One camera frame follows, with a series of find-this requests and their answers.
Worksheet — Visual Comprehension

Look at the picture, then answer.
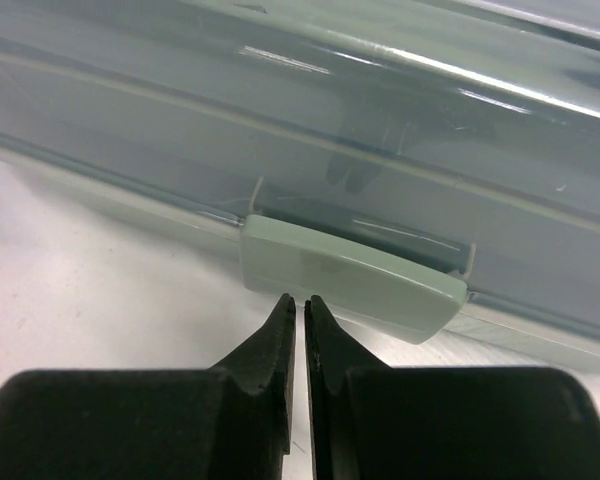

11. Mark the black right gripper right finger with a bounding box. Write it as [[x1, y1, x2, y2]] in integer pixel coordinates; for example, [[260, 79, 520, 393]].
[[304, 296, 600, 479]]

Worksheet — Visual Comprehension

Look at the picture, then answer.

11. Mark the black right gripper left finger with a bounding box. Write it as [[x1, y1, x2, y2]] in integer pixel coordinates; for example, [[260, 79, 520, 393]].
[[0, 295, 296, 479]]

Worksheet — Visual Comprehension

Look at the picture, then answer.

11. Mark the green toolbox with clear lid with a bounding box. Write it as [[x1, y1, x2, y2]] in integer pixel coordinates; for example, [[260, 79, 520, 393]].
[[0, 1, 600, 374]]

